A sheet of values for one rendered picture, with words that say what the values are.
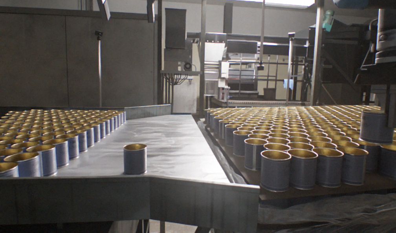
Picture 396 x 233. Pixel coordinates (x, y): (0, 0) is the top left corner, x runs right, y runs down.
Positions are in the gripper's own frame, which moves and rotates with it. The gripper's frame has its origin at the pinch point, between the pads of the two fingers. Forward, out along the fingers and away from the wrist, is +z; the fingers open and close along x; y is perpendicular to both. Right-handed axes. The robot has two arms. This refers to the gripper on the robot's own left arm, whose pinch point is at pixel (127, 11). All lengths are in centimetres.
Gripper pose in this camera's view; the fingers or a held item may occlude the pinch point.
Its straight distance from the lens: 56.7
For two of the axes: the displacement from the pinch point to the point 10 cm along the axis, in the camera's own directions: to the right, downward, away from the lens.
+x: 9.9, 0.1, 1.1
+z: -1.0, 6.3, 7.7
